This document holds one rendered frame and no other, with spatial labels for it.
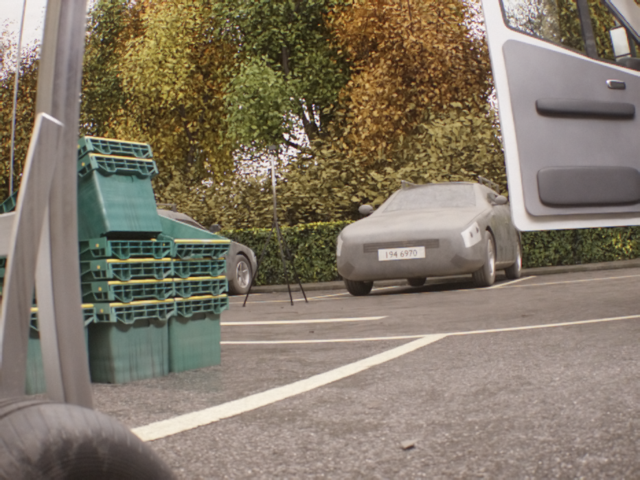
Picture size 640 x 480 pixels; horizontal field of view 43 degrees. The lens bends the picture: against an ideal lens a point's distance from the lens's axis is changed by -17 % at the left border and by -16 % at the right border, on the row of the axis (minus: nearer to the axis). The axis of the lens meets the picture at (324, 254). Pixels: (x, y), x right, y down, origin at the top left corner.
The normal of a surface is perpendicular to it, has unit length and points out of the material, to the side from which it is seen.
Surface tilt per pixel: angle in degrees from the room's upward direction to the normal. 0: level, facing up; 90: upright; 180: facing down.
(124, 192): 73
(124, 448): 83
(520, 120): 85
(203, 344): 97
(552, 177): 90
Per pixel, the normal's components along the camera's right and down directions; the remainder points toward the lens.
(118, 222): 0.84, -0.40
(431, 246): -0.33, 0.00
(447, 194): -0.22, -0.84
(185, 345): 0.92, 0.05
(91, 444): 0.86, -0.19
